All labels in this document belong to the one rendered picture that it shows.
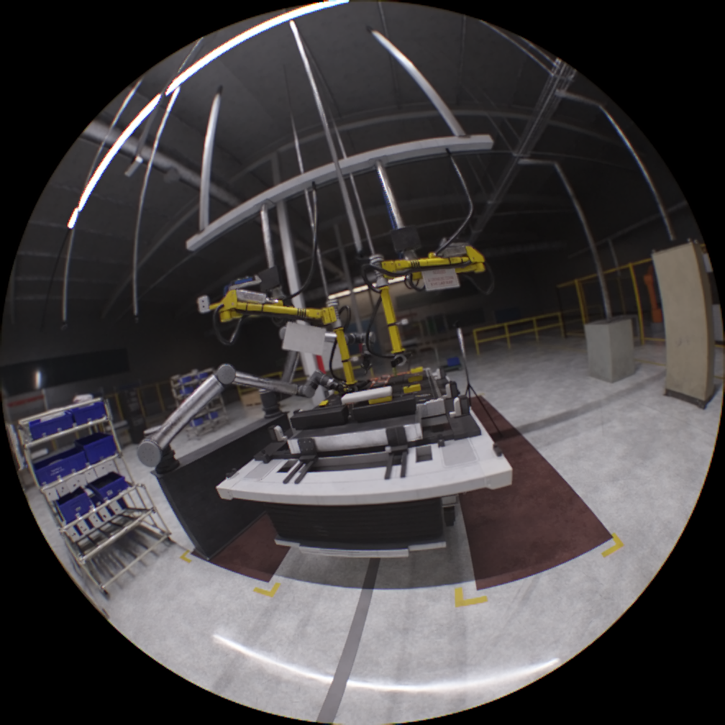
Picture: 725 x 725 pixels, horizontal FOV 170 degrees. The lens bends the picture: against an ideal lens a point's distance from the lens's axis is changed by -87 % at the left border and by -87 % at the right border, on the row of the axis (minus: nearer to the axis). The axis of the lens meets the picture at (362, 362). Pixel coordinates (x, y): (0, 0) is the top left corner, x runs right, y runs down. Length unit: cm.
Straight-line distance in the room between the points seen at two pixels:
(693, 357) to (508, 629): 359
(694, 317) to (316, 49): 996
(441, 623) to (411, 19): 1061
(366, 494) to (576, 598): 141
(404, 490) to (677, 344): 395
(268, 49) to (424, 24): 436
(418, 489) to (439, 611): 86
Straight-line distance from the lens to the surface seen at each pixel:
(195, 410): 191
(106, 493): 287
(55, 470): 290
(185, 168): 858
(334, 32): 912
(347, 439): 156
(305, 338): 203
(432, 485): 116
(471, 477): 117
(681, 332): 416
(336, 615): 178
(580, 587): 180
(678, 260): 405
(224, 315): 204
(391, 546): 147
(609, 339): 486
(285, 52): 930
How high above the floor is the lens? 151
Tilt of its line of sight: 4 degrees down
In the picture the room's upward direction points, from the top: 13 degrees counter-clockwise
